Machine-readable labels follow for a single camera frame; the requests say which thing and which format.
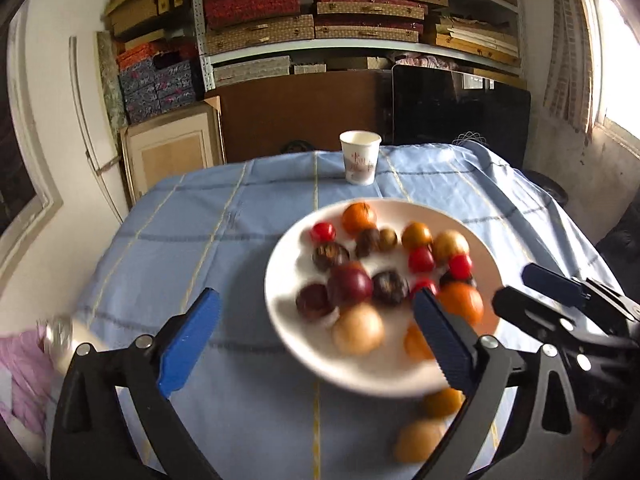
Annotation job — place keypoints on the green marbled board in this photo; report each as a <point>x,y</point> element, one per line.
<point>110,85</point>

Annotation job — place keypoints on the metal shelf rack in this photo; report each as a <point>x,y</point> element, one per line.
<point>197,20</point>

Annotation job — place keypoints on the bamboo blind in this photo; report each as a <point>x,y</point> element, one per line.
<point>570,50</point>

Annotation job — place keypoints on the brown wooden board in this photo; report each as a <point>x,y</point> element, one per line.
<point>300,110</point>

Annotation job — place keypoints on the small orange tangerine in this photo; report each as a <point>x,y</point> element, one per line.
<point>358,216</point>

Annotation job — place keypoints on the small yellow citrus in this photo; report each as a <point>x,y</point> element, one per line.
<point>416,235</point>

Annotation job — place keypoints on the blue checked tablecloth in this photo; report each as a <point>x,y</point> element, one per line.
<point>200,240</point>

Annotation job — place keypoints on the white framed sliding window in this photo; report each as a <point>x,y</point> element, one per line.
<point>15,160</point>

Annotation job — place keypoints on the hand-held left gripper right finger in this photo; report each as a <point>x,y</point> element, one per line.
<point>442,340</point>

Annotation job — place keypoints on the white drink can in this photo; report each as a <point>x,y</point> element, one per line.
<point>57,332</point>

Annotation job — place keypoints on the pile of yellow cardboard boxes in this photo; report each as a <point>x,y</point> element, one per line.
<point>140,0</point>

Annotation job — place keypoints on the white oval plate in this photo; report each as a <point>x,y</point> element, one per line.
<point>300,260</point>

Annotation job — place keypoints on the bright window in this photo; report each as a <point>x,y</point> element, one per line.
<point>615,60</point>

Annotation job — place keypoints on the wooden framed panel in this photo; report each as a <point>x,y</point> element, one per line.
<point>170,147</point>

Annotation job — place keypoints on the pink cloth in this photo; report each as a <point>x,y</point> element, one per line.
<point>25,375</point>

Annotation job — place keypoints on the stack of patterned flat boxes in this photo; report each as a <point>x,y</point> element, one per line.
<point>260,10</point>

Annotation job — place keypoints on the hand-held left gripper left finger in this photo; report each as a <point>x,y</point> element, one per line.
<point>190,340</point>

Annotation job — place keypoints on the black jacket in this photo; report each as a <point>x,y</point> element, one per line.
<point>620,240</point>

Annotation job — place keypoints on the large tan passion fruit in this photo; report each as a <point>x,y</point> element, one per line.
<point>358,330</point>

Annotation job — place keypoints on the person's right hand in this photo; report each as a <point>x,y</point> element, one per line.
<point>595,435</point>

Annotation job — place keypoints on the stack of blue patterned boxes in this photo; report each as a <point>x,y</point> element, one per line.
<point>155,85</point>

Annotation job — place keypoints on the small tan longan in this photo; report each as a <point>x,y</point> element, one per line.
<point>388,239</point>

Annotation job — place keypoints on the orange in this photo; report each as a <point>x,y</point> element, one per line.
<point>462,302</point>
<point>415,342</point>

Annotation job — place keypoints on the white paper cup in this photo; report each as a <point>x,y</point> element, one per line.
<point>359,160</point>

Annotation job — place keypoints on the red tomato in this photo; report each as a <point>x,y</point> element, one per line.
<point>323,231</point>
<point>425,286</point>
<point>421,259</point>
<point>460,266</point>

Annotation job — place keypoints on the long white slat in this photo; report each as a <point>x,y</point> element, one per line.
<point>87,110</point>

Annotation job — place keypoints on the dark water chestnut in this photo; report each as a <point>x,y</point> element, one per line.
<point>367,241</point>
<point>390,287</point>
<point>330,256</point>

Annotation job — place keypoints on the orange spotted passion fruit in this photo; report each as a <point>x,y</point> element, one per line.
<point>442,402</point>

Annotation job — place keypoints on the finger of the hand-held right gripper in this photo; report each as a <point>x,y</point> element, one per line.
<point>550,280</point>
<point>520,305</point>

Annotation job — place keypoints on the black monitor screen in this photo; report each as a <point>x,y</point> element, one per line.
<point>460,110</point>

